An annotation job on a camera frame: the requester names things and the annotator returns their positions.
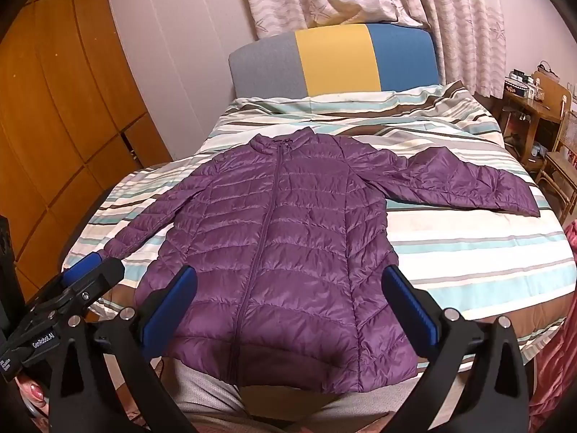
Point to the person's left hand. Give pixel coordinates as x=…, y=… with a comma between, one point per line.
x=33, y=396

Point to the wooden wardrobe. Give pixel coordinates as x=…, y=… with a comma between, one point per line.
x=73, y=124

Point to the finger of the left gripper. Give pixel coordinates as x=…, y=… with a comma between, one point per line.
x=81, y=268

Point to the white patterned curtain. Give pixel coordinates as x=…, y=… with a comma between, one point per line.
x=469, y=35

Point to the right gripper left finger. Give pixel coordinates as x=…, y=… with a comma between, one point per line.
x=137, y=336

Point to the wooden desk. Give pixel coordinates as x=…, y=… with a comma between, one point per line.
x=533, y=122

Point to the pink cloth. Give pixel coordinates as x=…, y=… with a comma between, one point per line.
x=556, y=370

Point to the purple quilted down jacket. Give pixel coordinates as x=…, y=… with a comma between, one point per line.
x=288, y=238

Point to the grey trousers leg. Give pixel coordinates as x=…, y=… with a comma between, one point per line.
x=216, y=406

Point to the grey yellow blue headboard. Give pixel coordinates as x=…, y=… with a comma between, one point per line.
x=363, y=57

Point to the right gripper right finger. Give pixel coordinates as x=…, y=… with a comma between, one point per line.
x=442, y=337

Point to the striped bed duvet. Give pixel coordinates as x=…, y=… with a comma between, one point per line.
x=481, y=263

